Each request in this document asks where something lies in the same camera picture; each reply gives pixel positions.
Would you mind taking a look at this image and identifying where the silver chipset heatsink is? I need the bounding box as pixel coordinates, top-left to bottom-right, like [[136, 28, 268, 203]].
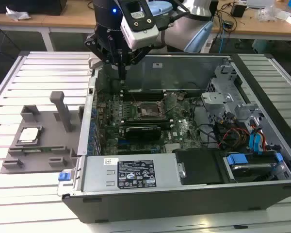
[[164, 142, 184, 154]]

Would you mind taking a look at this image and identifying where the silver power supply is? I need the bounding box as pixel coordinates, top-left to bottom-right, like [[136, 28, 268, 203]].
[[81, 154, 185, 194]]

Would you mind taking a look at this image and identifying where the wooden desk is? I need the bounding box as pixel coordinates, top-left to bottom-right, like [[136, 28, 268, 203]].
[[41, 0, 291, 53], [0, 12, 44, 32]]

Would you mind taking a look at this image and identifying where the large black box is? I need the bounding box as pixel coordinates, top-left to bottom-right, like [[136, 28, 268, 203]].
[[0, 0, 68, 16]]

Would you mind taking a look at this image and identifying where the black RAM slot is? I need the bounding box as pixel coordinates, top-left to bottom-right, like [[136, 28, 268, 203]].
[[120, 94, 167, 101], [122, 122, 175, 130], [120, 89, 166, 94], [120, 118, 173, 124]]

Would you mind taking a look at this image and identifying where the red yellow wire bundle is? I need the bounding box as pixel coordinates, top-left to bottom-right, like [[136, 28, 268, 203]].
[[218, 127, 250, 149]]

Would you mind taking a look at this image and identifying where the black graphics card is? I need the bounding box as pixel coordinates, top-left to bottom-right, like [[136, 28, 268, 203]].
[[124, 124, 162, 142]]

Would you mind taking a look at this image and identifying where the orange wire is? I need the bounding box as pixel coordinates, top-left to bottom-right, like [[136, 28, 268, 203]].
[[260, 132, 268, 152]]

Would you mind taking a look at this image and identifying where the green RAM stick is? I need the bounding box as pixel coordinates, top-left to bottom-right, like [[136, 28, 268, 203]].
[[23, 146, 64, 154]]

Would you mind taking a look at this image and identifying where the pale teal cabinet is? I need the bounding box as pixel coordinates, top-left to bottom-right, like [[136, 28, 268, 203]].
[[251, 39, 278, 54]]

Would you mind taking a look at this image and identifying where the silver metal drive cage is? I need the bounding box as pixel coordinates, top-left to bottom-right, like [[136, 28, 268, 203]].
[[200, 58, 265, 127]]

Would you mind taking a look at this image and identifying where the metal socket cover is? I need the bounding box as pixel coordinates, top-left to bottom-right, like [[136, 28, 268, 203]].
[[160, 92, 179, 115]]

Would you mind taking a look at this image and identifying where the grey parts rack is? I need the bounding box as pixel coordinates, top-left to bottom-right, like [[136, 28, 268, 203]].
[[1, 91, 85, 173]]

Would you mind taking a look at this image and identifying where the blue case latch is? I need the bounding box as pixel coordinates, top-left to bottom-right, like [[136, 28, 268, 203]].
[[58, 171, 71, 182]]

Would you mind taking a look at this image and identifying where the black plastic shroud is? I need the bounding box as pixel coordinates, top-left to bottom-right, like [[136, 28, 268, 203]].
[[172, 147, 226, 185]]

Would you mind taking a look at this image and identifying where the crumpled white paper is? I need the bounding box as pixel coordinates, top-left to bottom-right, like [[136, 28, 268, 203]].
[[5, 5, 32, 21]]

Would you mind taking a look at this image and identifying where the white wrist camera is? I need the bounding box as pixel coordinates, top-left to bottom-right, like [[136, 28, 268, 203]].
[[120, 0, 160, 50]]

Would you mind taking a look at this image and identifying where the silver CPU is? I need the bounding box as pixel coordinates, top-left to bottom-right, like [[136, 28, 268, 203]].
[[18, 127, 40, 142]]

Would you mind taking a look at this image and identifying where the clear plastic bag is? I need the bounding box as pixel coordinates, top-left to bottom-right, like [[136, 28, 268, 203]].
[[256, 4, 286, 23]]

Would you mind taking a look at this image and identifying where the hard disk blue carrier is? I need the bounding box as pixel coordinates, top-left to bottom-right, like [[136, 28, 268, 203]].
[[224, 152, 286, 183]]

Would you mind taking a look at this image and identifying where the small black box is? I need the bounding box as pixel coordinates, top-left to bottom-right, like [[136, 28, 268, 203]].
[[230, 3, 247, 18]]

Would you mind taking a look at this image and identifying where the grey device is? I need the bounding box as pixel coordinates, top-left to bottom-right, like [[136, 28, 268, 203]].
[[246, 0, 276, 8]]

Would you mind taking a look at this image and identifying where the green motherboard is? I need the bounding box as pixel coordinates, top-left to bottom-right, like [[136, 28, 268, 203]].
[[93, 90, 206, 156]]

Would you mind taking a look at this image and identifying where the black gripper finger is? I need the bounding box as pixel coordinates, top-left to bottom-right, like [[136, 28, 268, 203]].
[[84, 34, 123, 80], [122, 45, 152, 80]]

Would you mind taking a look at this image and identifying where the grey case handle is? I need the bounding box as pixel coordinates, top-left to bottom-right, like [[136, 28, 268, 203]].
[[88, 53, 104, 73]]

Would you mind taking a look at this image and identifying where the black PC case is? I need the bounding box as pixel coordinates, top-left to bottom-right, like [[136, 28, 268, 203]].
[[57, 52, 291, 224]]

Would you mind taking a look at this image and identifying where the blue flat wire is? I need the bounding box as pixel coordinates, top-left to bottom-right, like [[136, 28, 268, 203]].
[[248, 125, 264, 155]]

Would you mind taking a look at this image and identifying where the CPU socket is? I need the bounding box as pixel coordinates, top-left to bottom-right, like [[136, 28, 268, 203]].
[[135, 101, 168, 121]]

